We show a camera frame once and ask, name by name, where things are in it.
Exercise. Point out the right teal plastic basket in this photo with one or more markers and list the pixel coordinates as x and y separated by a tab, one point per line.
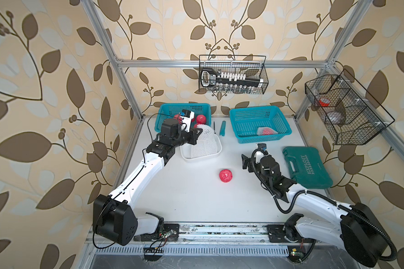
245	123

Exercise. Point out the teal plastic basket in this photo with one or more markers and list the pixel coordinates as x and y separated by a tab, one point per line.
167	111
245	123

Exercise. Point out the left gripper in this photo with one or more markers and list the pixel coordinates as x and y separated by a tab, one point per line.
193	135

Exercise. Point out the black white tool set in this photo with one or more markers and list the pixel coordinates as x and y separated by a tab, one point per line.
209	77

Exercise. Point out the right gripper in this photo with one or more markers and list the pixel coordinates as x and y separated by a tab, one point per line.
252	163

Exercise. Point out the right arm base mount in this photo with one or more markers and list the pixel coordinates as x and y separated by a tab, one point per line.
287	232

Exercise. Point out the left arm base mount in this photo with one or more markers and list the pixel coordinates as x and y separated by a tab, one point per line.
152	227

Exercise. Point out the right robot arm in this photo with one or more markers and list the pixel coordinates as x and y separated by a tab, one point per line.
353	228

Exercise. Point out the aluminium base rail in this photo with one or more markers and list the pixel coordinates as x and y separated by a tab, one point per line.
202	239

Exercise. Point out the white plastic tray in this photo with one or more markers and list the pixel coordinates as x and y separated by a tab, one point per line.
186	151

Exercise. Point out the side black wire basket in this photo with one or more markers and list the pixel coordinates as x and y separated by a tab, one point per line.
356	114

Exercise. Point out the back black wire basket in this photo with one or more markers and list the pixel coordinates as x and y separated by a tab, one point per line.
250	65

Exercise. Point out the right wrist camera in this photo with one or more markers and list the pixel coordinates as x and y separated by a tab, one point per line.
262	147

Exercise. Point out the red tape roll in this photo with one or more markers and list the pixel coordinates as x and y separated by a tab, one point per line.
324	102

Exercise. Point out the green tool case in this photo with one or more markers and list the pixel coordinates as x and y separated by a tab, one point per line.
306	167

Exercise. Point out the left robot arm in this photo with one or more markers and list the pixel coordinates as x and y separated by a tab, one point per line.
113	215

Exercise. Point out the teal knife sheath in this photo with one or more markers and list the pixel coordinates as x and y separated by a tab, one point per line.
223	128

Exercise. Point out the left teal plastic basket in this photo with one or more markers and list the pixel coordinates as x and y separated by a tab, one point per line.
167	111

